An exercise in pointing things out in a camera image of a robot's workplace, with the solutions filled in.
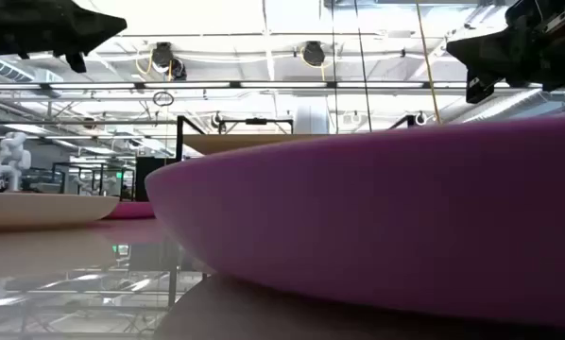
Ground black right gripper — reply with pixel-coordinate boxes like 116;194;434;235
446;0;565;105

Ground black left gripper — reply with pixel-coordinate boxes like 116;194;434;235
0;0;128;75

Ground beige plate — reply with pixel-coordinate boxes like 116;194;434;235
0;191;121;231

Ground pink plate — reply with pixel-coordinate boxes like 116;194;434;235
103;201;156;221

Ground purple plate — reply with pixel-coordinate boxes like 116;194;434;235
144;115;565;330

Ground black cabinet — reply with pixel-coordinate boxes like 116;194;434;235
134;156;178;202

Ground yellow cable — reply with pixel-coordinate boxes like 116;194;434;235
413;0;443;126

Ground black ceiling cable reel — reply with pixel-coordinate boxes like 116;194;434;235
300;40;327;68
149;41;188;81

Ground black cable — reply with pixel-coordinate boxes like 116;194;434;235
353;0;374;134

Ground black framed glass enclosure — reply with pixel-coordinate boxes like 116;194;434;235
51;161;136;198

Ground wooden shelf with black frame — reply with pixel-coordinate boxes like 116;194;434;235
175;114;417;164

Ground black gantry frame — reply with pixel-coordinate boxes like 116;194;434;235
217;117;295;136

